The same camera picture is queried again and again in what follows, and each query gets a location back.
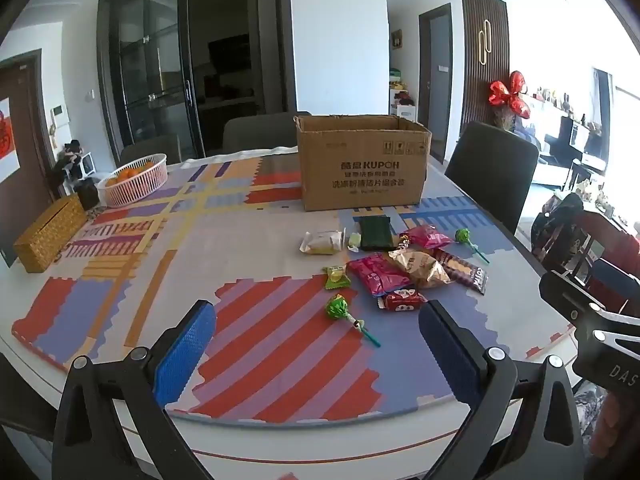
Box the red door poster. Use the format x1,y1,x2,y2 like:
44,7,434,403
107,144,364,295
0,97,21,183

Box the dark grey dining chair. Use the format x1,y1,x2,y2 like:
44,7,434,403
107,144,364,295
222,111,313,153
119,135,182,166
444,121,541,236

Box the black bag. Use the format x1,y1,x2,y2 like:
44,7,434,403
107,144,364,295
75,180,101,211

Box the small white cabinet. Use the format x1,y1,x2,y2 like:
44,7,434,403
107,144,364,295
50,139,96,196

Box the person's right hand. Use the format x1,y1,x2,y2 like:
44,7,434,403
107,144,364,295
590,392,640,461

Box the cardboard box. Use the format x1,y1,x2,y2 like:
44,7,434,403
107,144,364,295
294,114,432,212

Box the large pink snack packet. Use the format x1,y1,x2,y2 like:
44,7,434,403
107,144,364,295
346,253,416,298

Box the wooden slat wall panel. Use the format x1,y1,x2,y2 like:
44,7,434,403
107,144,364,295
460,0,511,131

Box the wall shelf with figurines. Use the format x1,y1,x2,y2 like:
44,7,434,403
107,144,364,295
530,85,601,126

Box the gold wall ornament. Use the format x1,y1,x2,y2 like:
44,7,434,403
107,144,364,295
477,19,493,66

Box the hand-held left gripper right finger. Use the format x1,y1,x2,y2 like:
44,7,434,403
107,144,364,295
419,300,586,480

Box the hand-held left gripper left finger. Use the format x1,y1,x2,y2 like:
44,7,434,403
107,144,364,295
56,300,218,480

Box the white cloth strip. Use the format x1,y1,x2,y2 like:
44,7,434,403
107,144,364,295
180,146,301,169

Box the dark brown biscuit packet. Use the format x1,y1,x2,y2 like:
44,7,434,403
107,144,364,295
432,248,488,295

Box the brown wooden door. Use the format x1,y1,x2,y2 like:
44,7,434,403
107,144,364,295
0,50,56,268

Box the white plastic basket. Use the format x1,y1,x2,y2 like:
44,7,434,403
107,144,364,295
95,153,169,209

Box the golden brown snack packet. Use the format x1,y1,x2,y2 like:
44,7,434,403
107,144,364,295
387,247,452,290

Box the small green candy packet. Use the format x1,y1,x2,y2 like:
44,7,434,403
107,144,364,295
324,265,348,291

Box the dark green snack packet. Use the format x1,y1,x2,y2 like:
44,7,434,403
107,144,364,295
358,216,393,252

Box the white shelf with toys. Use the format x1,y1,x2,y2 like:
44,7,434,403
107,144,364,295
390,67,418,122

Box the red snack packet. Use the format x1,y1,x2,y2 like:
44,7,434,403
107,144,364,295
377,288,428,312

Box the golden tissue box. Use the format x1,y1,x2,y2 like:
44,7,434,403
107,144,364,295
13,194,88,273

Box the colourful foam mat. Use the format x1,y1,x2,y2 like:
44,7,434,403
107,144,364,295
11,152,576,423

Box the dark framed room door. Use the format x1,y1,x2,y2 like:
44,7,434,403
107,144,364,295
418,4,453,163

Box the red foil balloons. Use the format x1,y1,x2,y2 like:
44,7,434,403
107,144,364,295
489,71,533,117

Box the small pink snack packet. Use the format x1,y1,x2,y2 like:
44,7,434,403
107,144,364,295
400,225,453,251

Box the pale yellow cake packet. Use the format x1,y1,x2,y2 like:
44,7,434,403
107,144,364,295
299,230,347,256

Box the black framed glass doors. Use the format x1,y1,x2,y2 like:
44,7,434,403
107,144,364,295
97,0,296,166

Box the green lollipop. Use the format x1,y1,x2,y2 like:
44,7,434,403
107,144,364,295
326,294,382,349
454,228,491,264

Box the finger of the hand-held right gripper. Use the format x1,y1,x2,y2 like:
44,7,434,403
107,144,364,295
539,271,640,331

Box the pile of oranges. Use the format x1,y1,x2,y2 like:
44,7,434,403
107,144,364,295
105,161,156,186

